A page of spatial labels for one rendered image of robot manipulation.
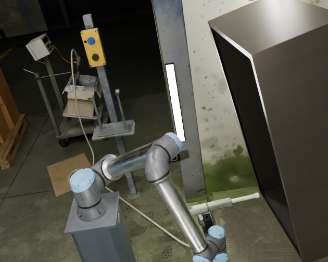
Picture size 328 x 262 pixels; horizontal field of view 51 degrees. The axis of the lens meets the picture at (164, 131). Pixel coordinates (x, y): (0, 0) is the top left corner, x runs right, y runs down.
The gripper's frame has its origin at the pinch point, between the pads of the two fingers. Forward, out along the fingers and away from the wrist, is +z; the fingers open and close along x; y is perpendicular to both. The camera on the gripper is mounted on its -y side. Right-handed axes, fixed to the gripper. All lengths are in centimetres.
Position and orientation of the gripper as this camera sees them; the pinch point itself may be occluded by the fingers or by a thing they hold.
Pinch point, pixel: (202, 210)
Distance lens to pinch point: 222.9
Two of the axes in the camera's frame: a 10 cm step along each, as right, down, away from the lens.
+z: -1.7, -4.9, 8.6
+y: 1.9, 8.4, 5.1
